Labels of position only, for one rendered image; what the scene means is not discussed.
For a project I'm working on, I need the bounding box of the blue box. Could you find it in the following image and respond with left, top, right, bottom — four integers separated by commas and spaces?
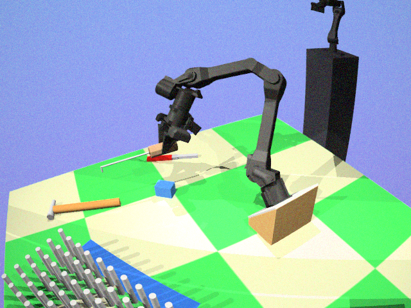
154, 180, 176, 199

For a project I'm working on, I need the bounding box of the hammer with wooden handle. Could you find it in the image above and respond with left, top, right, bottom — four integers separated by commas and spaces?
47, 198, 121, 220

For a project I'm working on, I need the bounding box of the blue flat strip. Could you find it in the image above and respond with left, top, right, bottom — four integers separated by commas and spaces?
82, 239, 200, 308

